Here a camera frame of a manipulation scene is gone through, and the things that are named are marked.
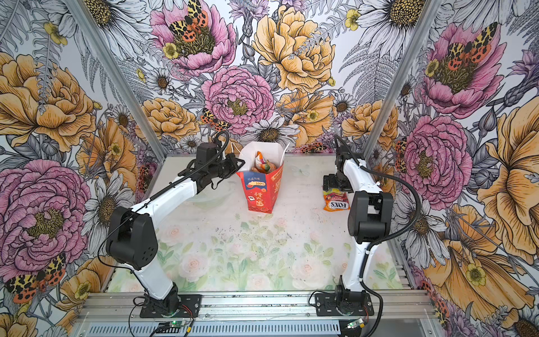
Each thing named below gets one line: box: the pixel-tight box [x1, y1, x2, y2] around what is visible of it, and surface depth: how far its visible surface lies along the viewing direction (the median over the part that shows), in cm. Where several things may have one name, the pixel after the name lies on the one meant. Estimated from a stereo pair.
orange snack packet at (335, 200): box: [322, 188, 351, 213], surface depth 101 cm
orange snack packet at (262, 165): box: [251, 150, 276, 175], surface depth 96 cm
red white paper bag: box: [236, 141, 290, 214], surface depth 91 cm
